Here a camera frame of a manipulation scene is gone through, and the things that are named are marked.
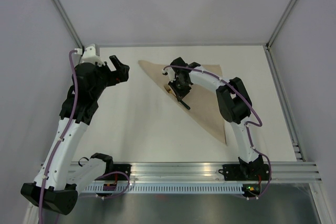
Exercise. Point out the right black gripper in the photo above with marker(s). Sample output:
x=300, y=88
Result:
x=180, y=94

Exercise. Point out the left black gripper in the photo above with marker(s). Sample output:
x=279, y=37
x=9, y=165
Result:
x=120, y=75

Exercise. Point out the gold fork dark green handle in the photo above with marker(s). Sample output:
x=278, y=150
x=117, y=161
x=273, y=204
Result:
x=169, y=91

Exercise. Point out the beige cloth napkin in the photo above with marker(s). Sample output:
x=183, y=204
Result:
x=203, y=103

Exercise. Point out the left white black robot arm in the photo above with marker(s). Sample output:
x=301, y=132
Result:
x=53, y=188

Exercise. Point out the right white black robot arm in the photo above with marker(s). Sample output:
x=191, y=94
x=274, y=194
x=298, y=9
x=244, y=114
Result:
x=235, y=107

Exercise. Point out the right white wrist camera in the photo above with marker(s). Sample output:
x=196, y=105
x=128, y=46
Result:
x=168, y=71

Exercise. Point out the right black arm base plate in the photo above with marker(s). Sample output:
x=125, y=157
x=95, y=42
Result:
x=232, y=172

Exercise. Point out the white slotted cable duct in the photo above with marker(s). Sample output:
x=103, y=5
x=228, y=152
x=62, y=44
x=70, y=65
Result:
x=166, y=188

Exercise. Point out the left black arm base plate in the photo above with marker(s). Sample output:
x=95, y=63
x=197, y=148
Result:
x=125, y=168

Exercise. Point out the left aluminium frame post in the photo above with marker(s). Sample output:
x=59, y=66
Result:
x=67, y=22

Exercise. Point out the aluminium frame post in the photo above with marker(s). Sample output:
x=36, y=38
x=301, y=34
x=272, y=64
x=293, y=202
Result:
x=289, y=8
x=67, y=22

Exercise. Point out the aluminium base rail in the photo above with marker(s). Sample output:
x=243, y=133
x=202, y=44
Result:
x=281, y=172

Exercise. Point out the right aluminium frame post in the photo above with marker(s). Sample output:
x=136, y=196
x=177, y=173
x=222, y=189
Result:
x=289, y=8

